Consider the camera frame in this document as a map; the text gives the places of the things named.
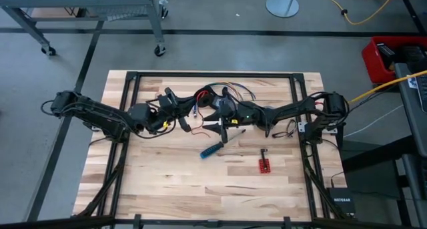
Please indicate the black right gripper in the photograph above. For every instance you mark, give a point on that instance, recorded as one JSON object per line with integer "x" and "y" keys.
{"x": 243, "y": 117}

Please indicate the grey side desk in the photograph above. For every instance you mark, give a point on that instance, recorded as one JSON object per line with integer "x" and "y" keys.
{"x": 412, "y": 122}

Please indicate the round grey floor stand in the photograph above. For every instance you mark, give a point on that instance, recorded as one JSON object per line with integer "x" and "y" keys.
{"x": 282, "y": 5}

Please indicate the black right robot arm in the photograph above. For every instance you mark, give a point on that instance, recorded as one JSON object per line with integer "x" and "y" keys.
{"x": 300, "y": 107}

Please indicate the grey metal wheeled cart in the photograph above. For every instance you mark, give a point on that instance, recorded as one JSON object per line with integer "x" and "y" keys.
{"x": 83, "y": 0}

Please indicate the large red plastic bin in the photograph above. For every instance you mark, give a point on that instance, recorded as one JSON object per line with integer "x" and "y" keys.
{"x": 372, "y": 60}

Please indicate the black aluminium table frame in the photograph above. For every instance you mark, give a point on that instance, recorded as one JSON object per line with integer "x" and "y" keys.
{"x": 215, "y": 74}

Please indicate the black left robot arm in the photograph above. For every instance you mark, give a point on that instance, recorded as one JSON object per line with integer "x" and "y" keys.
{"x": 100, "y": 117}

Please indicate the black Netgear network switch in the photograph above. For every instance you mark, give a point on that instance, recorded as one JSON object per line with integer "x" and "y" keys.
{"x": 342, "y": 202}

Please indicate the red bit holder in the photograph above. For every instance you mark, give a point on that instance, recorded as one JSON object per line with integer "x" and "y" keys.
{"x": 264, "y": 165}

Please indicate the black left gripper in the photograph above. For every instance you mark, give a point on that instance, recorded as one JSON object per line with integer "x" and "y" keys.
{"x": 168, "y": 109}

